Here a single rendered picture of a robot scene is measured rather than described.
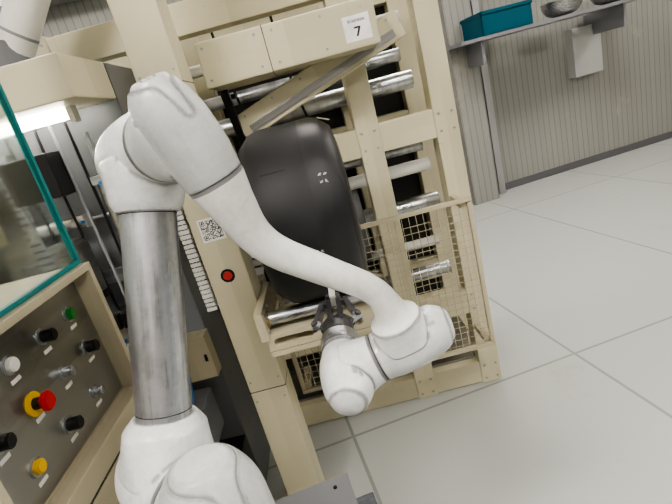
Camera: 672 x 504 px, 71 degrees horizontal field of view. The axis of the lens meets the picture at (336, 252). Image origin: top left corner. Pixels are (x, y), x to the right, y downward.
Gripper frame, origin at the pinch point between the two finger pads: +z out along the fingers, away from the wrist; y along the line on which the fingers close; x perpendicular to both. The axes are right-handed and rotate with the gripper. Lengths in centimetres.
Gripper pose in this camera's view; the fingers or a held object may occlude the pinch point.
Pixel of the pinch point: (332, 295)
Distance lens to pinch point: 126.8
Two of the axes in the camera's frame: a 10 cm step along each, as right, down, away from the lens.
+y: -9.7, 2.5, 0.2
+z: -0.9, -4.2, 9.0
